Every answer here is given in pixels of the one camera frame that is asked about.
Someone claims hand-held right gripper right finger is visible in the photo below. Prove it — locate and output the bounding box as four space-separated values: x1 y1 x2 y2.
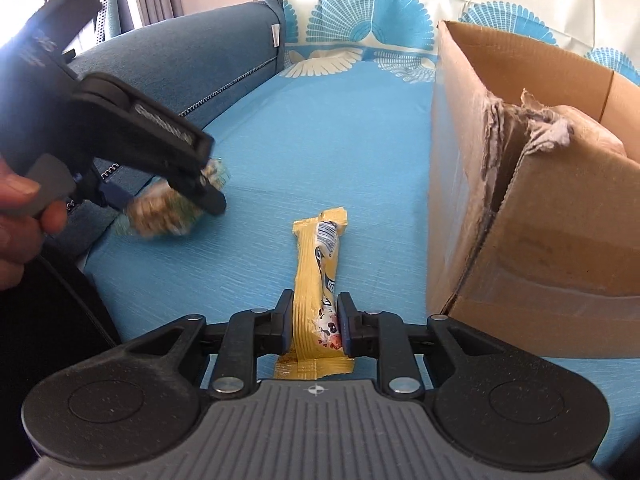
336 291 516 401

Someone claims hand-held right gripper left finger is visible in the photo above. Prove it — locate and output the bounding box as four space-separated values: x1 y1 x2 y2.
122 289 296 401

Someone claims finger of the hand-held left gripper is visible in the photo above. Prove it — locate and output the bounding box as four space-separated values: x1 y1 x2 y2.
165 169 228 217
75 160 127 211

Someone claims clear nut snack packet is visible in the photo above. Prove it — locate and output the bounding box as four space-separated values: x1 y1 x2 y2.
116 157 231 238

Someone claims yellow snack bar packet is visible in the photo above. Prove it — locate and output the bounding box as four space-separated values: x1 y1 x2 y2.
274 206 355 381

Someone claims brown cardboard box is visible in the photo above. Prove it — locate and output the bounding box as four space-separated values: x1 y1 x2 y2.
427 20 640 360

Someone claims person's left hand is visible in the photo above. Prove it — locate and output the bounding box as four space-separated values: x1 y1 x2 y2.
0 157 68 291

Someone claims blue fabric sofa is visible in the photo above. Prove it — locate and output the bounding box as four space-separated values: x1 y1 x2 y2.
65 0 288 261

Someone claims blue fan printed cloth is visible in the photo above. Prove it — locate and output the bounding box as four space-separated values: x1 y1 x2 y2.
82 0 640 466

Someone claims person's dark clothing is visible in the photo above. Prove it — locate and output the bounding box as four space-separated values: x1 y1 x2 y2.
0 255 121 480

